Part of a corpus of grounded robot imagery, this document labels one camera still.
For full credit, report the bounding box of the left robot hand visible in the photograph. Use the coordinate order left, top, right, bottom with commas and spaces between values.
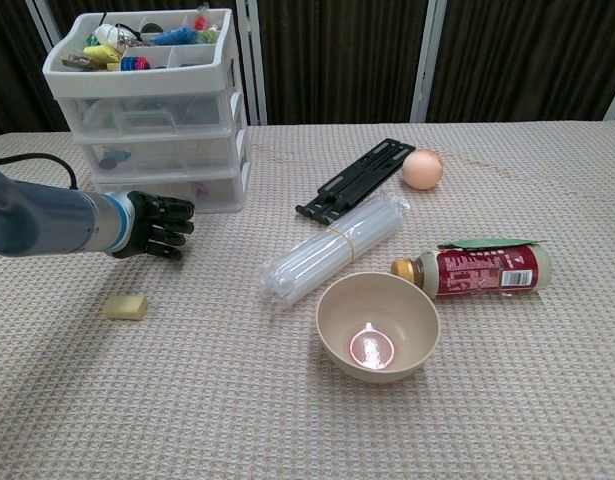
110, 189, 197, 261

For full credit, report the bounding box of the clear plastic drawer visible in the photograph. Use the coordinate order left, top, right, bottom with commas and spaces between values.
94, 172, 248, 215

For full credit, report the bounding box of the yellow eraser block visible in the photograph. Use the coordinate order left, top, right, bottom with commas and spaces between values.
102, 294, 150, 321

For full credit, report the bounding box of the blue and grey toy gun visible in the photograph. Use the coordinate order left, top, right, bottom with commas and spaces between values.
99, 147, 131, 169

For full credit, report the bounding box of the bundle of clear straws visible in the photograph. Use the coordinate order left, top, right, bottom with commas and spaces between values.
259, 192, 412, 305

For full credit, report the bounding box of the beige woven tablecloth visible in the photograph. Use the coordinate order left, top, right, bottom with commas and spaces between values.
0, 118, 615, 480

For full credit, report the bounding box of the colourful foil packet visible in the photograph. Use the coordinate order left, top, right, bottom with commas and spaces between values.
61, 54, 96, 71

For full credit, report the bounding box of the yellow small toy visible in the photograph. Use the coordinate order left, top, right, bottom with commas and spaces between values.
82, 43, 122, 65

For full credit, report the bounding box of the blue packet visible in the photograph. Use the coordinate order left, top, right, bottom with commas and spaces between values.
149, 27, 222, 47

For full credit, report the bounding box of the white round toy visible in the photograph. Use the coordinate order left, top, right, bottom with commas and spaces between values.
92, 23, 124, 51

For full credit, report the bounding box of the black folding stand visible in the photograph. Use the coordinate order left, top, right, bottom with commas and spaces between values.
294, 138, 418, 224

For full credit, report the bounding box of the clear packet with red contents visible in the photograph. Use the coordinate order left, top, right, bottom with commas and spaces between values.
191, 2, 212, 31

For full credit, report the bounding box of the beige bowl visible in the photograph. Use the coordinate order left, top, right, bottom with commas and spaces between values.
315, 271, 441, 384

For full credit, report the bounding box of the orange egg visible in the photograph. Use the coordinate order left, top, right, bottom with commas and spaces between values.
401, 148, 445, 190

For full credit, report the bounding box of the red label drink bottle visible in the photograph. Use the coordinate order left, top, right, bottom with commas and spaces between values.
390, 244, 553, 300

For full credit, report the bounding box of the green packet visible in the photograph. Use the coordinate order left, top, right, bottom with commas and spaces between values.
435, 237, 548, 251

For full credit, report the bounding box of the clear drawer with white handle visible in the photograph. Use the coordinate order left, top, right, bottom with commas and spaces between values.
54, 92, 238, 136

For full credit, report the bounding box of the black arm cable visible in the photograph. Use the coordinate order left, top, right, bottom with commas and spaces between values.
0, 154, 81, 191

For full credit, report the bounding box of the white plastic drawer unit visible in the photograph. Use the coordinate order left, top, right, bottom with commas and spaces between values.
41, 7, 253, 216

